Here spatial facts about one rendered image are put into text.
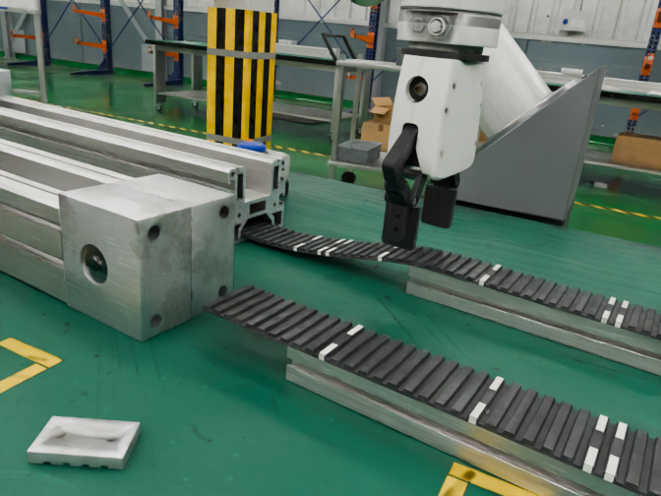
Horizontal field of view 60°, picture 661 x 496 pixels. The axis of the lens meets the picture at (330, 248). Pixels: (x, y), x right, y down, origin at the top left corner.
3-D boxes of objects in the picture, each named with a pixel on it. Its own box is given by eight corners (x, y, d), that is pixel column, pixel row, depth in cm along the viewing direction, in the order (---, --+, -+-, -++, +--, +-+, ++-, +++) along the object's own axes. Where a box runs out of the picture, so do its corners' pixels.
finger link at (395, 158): (396, 130, 44) (392, 198, 46) (438, 110, 49) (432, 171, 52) (383, 128, 44) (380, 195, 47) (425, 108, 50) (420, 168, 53)
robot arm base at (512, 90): (483, 152, 106) (426, 71, 107) (577, 85, 97) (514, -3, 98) (464, 163, 89) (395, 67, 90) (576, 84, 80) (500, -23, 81)
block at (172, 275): (251, 290, 52) (255, 189, 49) (141, 342, 42) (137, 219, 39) (180, 264, 56) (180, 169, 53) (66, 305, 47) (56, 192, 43)
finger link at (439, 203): (459, 163, 55) (449, 229, 57) (470, 159, 57) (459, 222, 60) (428, 157, 56) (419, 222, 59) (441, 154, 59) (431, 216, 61)
